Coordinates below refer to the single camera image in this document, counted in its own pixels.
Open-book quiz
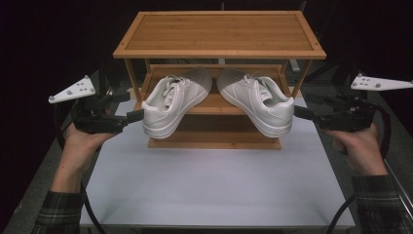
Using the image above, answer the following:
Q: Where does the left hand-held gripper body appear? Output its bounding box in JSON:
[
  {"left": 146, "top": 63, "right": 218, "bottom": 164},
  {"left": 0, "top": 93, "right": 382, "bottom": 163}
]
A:
[{"left": 48, "top": 75, "right": 129, "bottom": 135}]

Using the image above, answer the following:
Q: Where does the wooden shoe rack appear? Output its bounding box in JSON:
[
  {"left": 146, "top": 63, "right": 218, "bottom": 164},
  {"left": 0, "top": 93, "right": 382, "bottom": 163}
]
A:
[{"left": 112, "top": 10, "right": 327, "bottom": 150}]

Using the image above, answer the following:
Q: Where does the grey metal stand leg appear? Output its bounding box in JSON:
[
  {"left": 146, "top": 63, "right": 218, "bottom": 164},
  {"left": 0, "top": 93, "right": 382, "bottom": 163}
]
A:
[{"left": 288, "top": 58, "right": 302, "bottom": 73}]

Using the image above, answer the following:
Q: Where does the person's right hand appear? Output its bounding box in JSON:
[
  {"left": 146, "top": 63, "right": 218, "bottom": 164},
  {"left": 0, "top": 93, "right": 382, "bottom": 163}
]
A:
[{"left": 322, "top": 123, "right": 389, "bottom": 177}]

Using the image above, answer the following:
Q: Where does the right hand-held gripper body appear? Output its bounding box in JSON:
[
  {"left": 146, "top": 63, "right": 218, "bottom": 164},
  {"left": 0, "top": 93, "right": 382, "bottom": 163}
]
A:
[{"left": 313, "top": 73, "right": 413, "bottom": 133}]

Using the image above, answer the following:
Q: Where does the person's left hand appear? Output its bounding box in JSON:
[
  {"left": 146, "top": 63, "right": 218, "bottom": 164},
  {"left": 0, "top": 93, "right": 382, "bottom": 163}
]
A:
[{"left": 61, "top": 123, "right": 115, "bottom": 175}]

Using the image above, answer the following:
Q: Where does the white sneaker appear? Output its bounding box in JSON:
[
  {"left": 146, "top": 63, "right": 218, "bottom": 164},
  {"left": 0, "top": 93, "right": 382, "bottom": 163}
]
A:
[
  {"left": 140, "top": 66, "right": 213, "bottom": 140},
  {"left": 216, "top": 67, "right": 295, "bottom": 138}
]

